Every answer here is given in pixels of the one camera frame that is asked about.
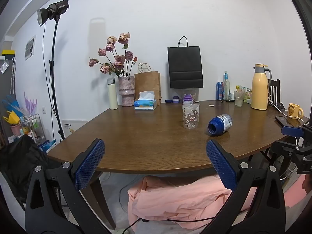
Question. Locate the black paper bag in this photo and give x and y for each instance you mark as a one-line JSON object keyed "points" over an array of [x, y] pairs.
{"points": [[185, 68]]}

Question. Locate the clear glass bottle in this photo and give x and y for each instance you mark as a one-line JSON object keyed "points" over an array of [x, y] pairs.
{"points": [[226, 87]]}

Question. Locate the brown wooden table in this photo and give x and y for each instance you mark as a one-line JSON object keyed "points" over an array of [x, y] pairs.
{"points": [[146, 141]]}

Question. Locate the white thermos bottle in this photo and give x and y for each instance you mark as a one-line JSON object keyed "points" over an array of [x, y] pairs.
{"points": [[113, 95]]}

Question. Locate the dried pink roses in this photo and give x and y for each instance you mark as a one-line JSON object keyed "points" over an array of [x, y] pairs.
{"points": [[119, 59]]}

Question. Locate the black light stand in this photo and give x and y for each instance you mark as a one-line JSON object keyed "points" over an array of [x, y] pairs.
{"points": [[54, 82]]}

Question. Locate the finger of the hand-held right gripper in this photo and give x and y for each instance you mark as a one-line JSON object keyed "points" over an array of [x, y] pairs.
{"points": [[291, 131], [285, 148]]}

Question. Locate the yellow box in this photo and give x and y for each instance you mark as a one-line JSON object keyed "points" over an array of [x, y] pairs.
{"points": [[7, 52]]}

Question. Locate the blue drink can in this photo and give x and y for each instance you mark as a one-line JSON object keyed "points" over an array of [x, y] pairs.
{"points": [[219, 91]]}

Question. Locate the blue tissue box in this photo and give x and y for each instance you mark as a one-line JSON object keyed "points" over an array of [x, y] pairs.
{"points": [[145, 104]]}

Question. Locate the yellow thermos jug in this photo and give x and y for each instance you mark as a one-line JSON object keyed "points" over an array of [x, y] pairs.
{"points": [[259, 90]]}

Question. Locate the black studio light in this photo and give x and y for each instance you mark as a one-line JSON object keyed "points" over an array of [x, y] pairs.
{"points": [[54, 9]]}

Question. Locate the glass tumbler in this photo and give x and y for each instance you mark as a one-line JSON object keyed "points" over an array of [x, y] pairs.
{"points": [[238, 100]]}

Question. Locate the clear printed plastic cup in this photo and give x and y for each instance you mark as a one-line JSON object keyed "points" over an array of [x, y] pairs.
{"points": [[190, 117]]}

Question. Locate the white flat box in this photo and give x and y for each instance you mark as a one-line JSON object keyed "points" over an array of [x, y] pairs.
{"points": [[74, 126]]}

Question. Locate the snack packets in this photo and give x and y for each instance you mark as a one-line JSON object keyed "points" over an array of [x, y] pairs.
{"points": [[246, 93]]}

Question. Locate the purple capped bottle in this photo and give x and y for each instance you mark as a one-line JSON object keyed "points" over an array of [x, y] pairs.
{"points": [[187, 99]]}

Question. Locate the purple jar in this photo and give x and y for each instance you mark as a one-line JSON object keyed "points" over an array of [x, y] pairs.
{"points": [[175, 99]]}

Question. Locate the dark wooden chair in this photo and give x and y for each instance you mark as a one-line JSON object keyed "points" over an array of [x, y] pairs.
{"points": [[275, 90]]}

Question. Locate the black phone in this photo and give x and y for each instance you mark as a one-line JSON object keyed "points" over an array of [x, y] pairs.
{"points": [[284, 121]]}

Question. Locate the brown paper bag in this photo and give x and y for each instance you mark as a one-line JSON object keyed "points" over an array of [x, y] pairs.
{"points": [[147, 82]]}

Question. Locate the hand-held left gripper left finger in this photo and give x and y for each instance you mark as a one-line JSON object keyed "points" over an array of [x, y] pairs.
{"points": [[89, 163]]}

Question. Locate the black clothing pile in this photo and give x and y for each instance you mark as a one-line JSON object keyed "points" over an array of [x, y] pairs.
{"points": [[22, 160]]}

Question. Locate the pink cloth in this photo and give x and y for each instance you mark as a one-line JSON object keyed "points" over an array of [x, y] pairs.
{"points": [[185, 199]]}

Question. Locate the purple hangers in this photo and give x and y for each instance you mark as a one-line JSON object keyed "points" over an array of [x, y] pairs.
{"points": [[30, 103]]}

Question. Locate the pink marbled vase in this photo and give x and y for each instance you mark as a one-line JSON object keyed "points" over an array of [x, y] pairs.
{"points": [[126, 91]]}

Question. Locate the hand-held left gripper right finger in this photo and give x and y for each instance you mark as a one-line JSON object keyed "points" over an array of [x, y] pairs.
{"points": [[221, 163]]}

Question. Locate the black charger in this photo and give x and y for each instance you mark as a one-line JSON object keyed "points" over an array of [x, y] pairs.
{"points": [[281, 106]]}

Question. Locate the yellow mug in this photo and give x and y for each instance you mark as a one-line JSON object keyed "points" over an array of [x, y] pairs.
{"points": [[294, 111]]}

